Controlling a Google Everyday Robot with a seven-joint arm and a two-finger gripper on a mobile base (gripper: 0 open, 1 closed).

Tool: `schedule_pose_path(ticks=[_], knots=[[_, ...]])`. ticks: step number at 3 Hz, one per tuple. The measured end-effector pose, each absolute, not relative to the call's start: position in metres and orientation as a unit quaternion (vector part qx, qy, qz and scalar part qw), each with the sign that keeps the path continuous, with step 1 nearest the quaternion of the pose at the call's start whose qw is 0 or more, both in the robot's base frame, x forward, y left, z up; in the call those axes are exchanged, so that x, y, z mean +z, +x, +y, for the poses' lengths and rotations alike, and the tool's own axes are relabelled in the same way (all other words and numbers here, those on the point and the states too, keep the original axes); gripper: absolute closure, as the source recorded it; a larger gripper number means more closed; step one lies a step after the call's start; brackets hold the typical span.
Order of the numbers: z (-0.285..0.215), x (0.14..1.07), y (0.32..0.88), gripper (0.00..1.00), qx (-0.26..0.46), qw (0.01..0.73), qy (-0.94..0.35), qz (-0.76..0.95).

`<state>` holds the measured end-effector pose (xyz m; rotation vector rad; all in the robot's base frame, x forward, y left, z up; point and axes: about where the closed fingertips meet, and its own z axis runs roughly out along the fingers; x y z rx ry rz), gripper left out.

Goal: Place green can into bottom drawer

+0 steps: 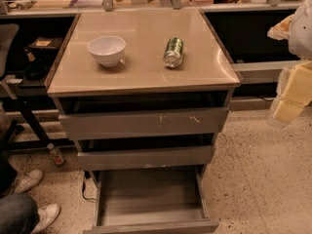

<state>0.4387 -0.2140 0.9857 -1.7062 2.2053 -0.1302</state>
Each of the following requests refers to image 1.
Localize person leg in jeans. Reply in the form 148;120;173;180
0;194;39;234

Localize open bottom grey drawer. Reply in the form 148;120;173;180
83;166;218;234

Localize green soda can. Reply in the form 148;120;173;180
163;37;184;68

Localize small plastic bottle on floor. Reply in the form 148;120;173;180
47;143;65;167

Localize white sneaker lower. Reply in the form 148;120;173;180
31;204;60;234

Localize grey drawer cabinet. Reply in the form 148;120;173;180
44;8;243;234

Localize middle grey drawer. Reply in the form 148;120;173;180
78;145;215;171

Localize black box with label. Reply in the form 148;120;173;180
28;37;63;54

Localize white sneaker upper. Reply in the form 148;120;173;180
14;170;44;193

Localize top grey drawer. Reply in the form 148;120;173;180
59;107;228;140

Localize white ceramic bowl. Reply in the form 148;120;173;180
88;36;126;67

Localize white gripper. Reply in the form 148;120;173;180
267;0;312;123

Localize white sneaker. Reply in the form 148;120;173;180
31;204;60;234
14;170;44;193

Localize black cable on floor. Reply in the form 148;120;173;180
81;173;98;203

